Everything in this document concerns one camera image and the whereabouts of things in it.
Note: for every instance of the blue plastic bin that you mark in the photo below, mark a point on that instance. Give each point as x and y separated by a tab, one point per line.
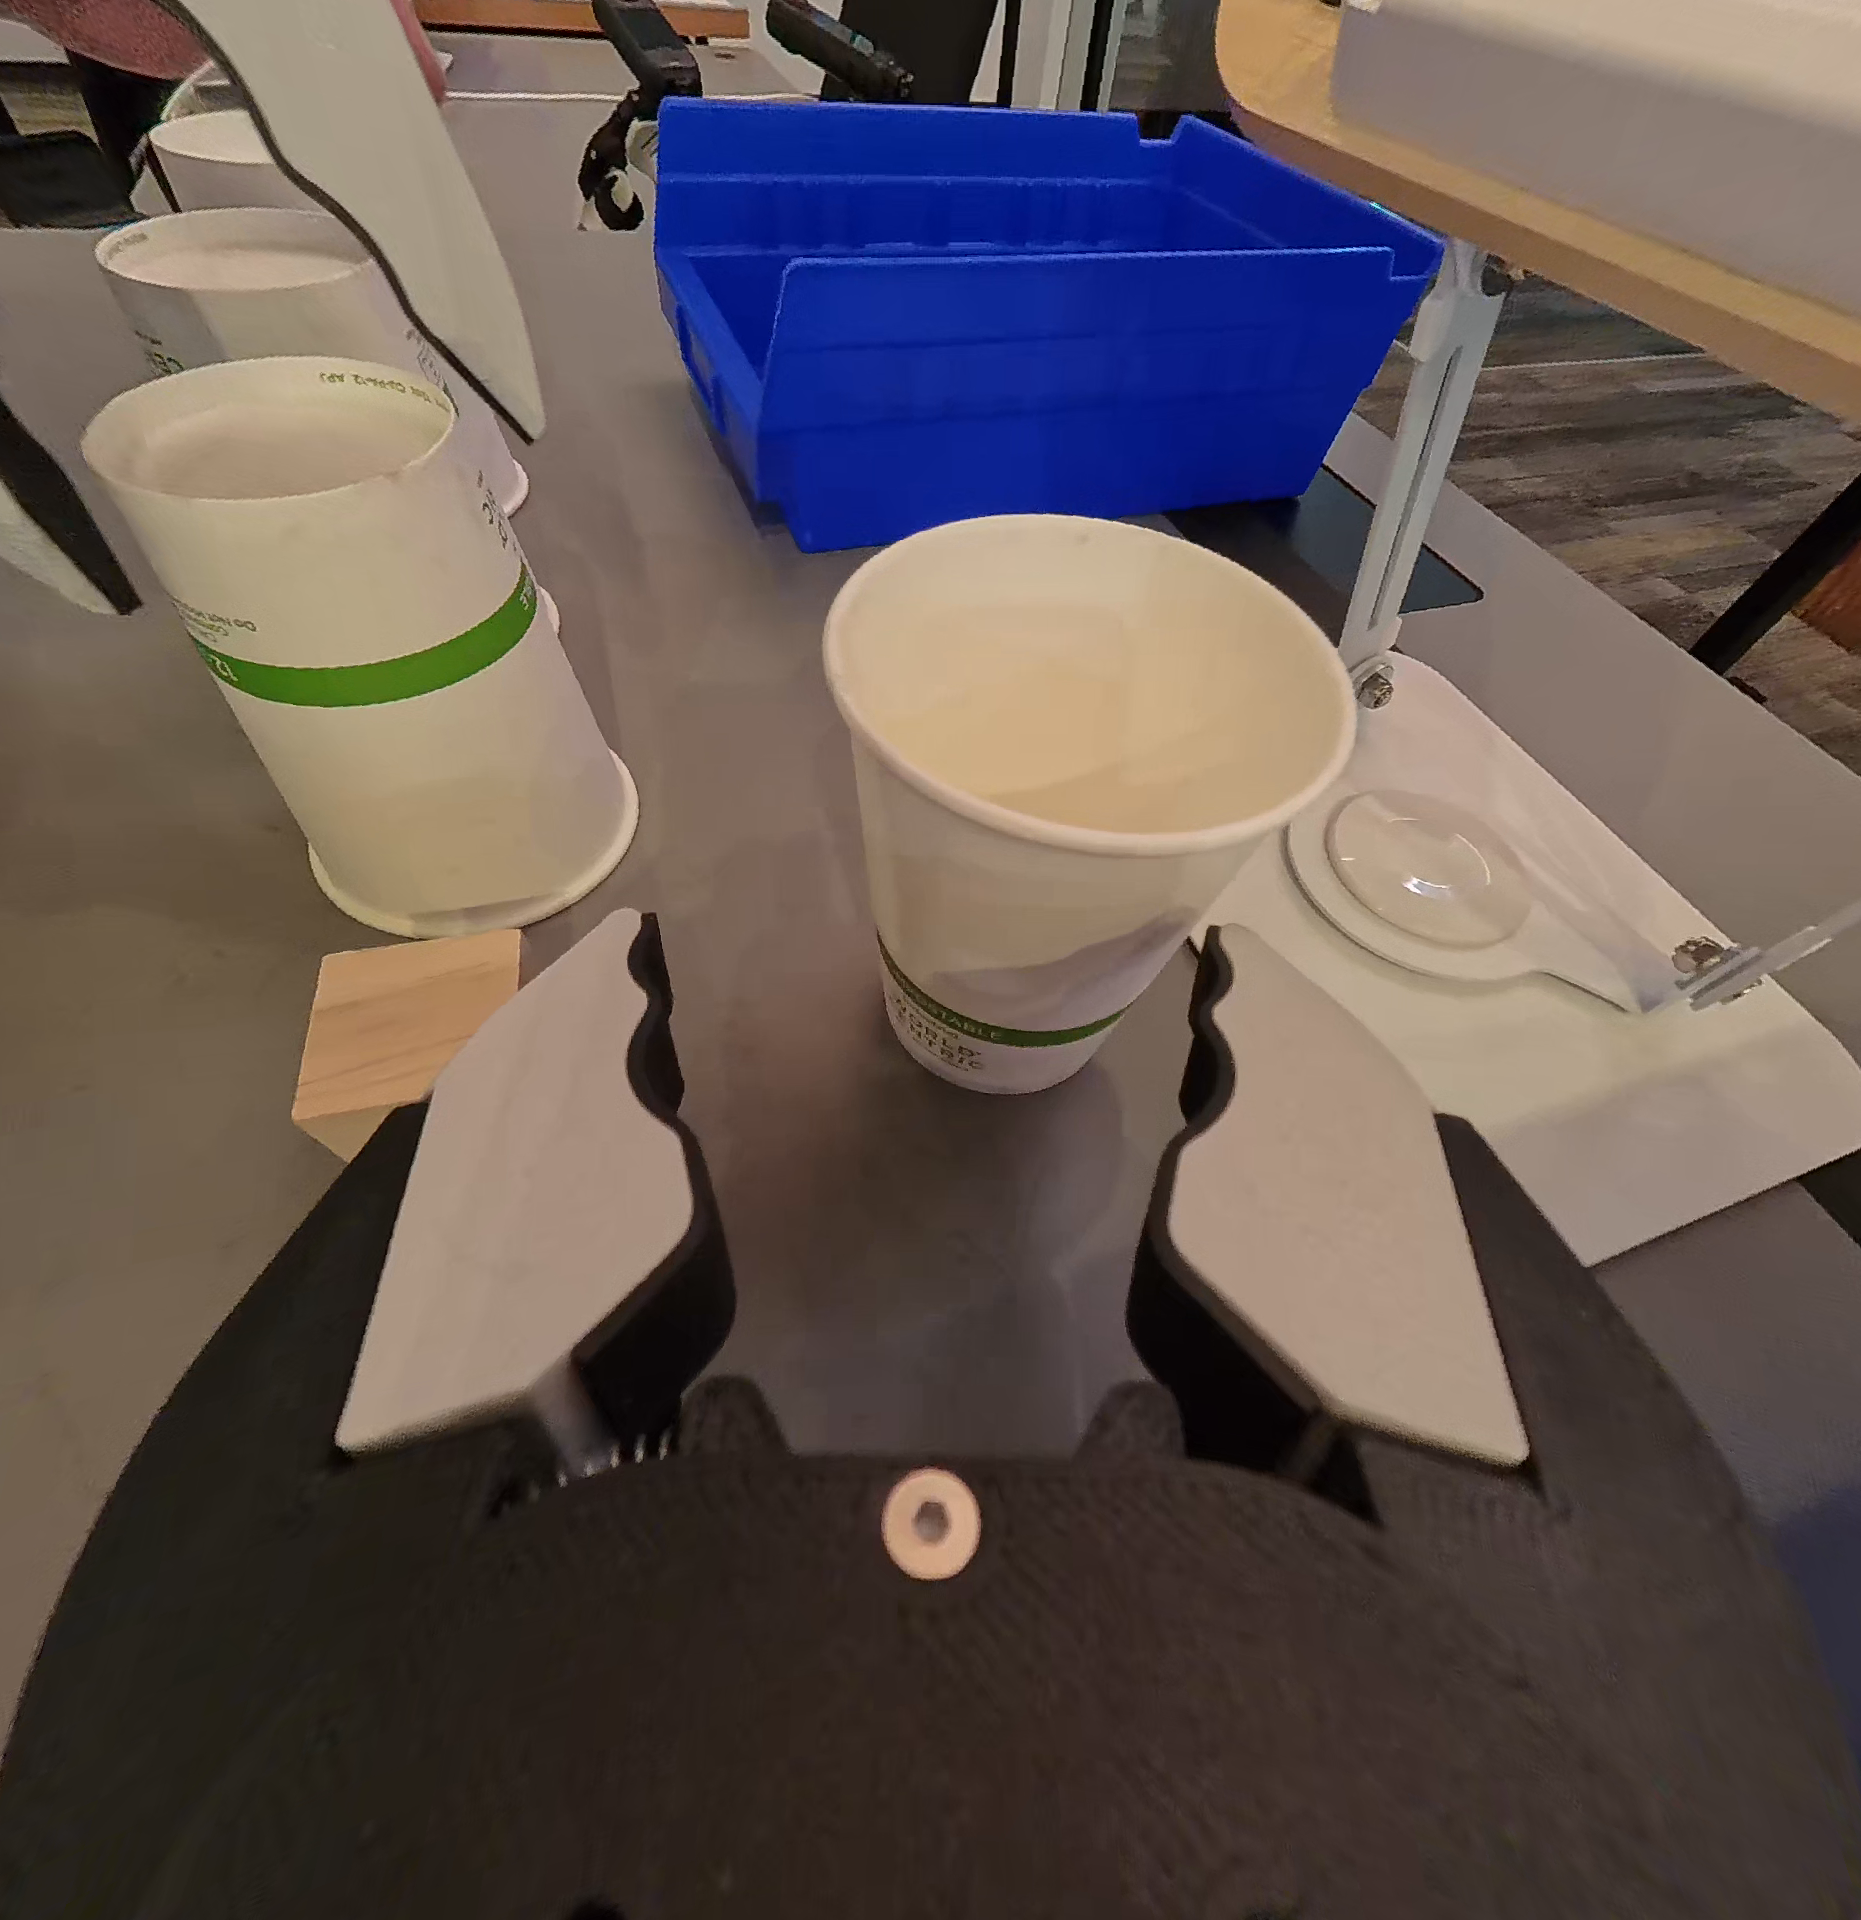
1021	389

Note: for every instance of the spare black white gripper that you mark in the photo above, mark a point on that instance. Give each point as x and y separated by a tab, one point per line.
631	91
839	45

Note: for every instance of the white paper cup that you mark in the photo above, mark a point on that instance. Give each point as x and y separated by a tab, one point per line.
345	674
218	164
239	276
1049	705

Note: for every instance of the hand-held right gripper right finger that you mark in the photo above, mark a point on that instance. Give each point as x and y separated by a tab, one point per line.
1335	1229

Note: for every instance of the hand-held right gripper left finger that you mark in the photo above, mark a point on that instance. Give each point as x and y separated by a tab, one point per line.
525	1198

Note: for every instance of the wooden cube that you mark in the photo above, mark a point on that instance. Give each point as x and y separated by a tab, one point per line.
405	1020

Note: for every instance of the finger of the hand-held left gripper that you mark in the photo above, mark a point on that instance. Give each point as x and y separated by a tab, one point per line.
7	495
389	179

